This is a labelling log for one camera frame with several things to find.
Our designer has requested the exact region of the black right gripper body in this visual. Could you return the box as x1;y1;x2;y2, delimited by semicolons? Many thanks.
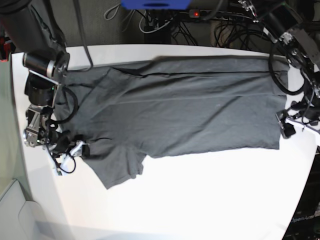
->
46;136;90;173

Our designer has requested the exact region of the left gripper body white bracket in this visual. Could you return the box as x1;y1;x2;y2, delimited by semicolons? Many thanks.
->
275;101;320;135

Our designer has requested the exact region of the dark grey t-shirt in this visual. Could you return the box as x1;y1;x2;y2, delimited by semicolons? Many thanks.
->
60;56;287;188

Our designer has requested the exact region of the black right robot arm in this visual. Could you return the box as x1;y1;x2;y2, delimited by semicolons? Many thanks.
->
0;0;88;176

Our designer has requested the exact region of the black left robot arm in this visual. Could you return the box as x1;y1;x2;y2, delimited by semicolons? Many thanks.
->
239;0;320;139

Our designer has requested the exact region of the red black clamp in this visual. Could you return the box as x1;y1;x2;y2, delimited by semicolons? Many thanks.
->
0;36;11;62

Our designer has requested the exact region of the black power strip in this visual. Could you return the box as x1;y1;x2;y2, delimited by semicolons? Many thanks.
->
188;9;245;21

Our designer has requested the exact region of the blue plastic box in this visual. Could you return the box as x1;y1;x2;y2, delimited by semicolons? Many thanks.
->
121;0;191;10

